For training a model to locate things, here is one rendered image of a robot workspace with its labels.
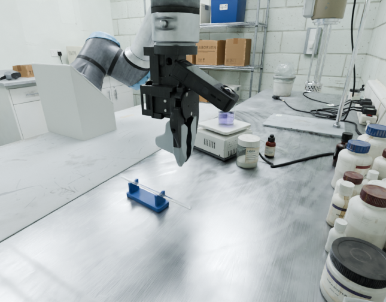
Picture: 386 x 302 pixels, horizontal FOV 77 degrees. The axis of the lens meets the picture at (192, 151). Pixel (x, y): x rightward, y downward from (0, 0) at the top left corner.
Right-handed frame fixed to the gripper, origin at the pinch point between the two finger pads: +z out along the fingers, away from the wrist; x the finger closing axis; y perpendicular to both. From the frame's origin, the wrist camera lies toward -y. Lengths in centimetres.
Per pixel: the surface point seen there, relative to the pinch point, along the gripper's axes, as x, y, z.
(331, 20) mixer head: -65, -24, -28
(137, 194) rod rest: 2.3, 10.5, 9.9
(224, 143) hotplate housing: -22.7, -1.4, 5.2
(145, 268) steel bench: 17.0, -1.1, 10.5
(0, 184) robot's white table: 10.7, 44.3, 11.7
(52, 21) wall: -204, 276, -38
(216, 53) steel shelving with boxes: -247, 75, -8
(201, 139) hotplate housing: -26.2, 6.7, 6.6
